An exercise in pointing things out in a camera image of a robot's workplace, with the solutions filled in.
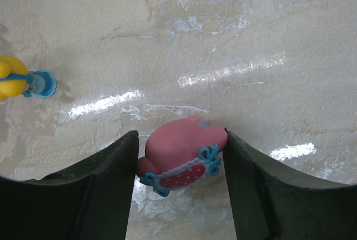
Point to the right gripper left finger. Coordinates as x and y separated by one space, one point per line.
90 199

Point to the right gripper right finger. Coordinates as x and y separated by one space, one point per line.
270 200

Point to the yellow minion toy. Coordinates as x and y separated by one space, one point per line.
17 80

